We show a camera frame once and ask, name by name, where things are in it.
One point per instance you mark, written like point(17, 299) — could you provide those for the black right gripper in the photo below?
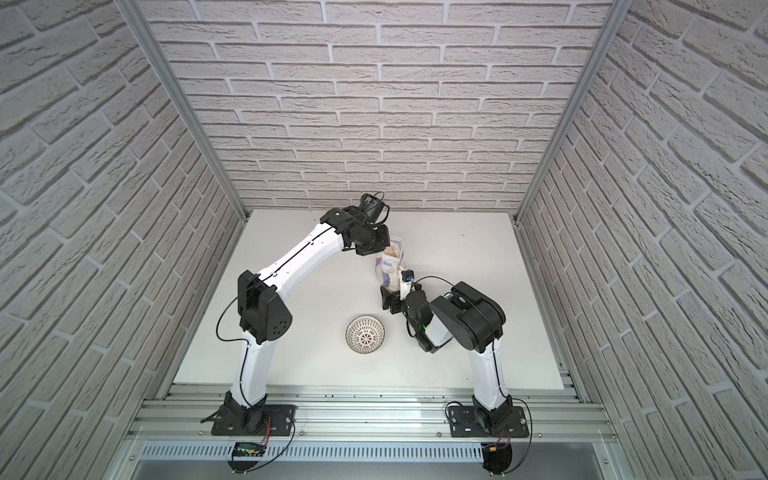
point(391, 298)

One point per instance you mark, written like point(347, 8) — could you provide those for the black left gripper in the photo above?
point(377, 241)

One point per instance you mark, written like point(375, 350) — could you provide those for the white purple oats bag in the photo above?
point(389, 264)

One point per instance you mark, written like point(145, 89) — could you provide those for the patterned white breakfast bowl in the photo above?
point(365, 334)

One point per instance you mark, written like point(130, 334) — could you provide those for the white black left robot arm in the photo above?
point(261, 300)

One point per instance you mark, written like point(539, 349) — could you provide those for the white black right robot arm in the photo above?
point(475, 322)

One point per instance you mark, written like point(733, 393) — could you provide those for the right round black controller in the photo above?
point(496, 457)

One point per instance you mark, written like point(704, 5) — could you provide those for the left green circuit board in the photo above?
point(248, 450)

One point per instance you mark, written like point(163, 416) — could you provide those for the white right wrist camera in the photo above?
point(407, 278)

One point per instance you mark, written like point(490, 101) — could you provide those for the right wall base aluminium rail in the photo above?
point(555, 332)

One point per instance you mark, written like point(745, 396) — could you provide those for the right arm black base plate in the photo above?
point(506, 422)

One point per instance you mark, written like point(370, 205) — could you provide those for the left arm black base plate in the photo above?
point(231, 421)

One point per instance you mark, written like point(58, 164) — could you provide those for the front aluminium rail frame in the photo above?
point(568, 438)

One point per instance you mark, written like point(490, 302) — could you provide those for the white slotted cable duct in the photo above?
point(419, 452)

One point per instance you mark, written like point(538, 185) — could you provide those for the left corner aluminium post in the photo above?
point(141, 29)

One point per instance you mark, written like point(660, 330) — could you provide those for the corner aluminium post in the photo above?
point(609, 30)
point(141, 29)

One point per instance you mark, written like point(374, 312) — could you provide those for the right corner aluminium post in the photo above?
point(609, 30)

